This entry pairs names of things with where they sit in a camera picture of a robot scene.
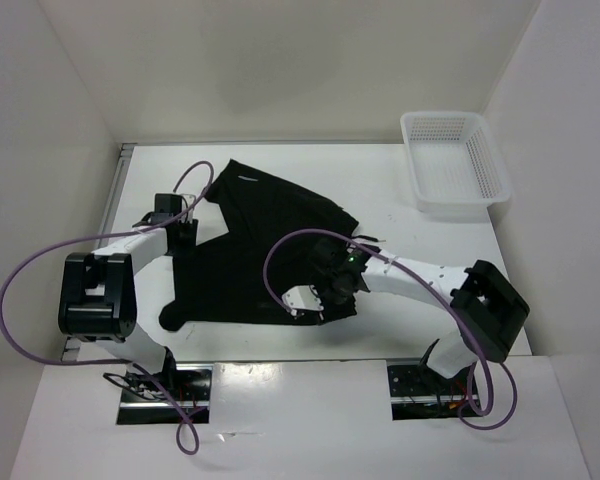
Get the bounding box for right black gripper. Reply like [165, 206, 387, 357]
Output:
[303, 274, 357, 325]

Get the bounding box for black shorts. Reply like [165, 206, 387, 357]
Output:
[159, 160, 359, 332]

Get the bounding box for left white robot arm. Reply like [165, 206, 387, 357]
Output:
[58, 193, 198, 400]

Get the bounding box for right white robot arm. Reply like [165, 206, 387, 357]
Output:
[311, 241, 530, 393]

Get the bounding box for white plastic basket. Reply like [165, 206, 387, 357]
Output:
[400, 111, 512, 215]

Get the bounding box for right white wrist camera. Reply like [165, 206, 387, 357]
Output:
[282, 285, 324, 323]

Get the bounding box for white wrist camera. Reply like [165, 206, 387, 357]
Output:
[282, 285, 324, 323]
[180, 194, 198, 221]

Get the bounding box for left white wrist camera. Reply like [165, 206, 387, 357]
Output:
[180, 194, 198, 221]

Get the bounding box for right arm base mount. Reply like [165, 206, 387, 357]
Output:
[386, 359, 469, 421]

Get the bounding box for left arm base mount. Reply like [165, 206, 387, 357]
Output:
[102, 364, 213, 426]

